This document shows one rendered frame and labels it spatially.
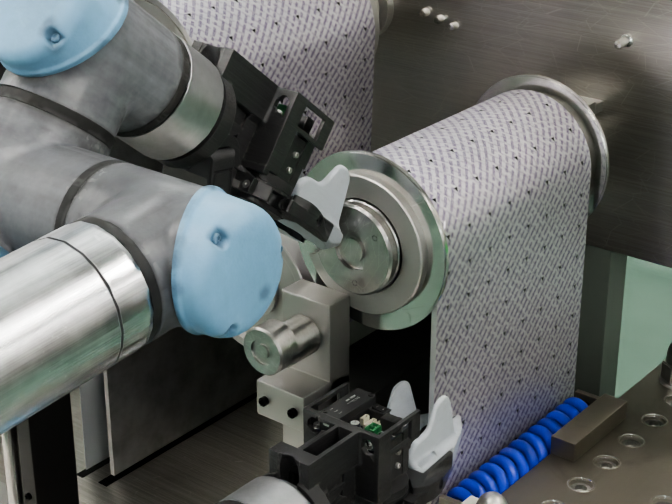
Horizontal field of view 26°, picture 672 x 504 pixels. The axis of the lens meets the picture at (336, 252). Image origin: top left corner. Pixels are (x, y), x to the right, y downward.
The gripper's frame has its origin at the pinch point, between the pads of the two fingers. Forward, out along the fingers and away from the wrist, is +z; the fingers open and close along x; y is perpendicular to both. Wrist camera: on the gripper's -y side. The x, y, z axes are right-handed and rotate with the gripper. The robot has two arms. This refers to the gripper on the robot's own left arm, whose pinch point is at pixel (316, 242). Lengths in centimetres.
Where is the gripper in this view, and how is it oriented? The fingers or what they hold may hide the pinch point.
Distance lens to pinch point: 111.7
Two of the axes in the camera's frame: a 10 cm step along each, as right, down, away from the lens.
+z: 4.8, 3.3, 8.1
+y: 3.9, -9.1, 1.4
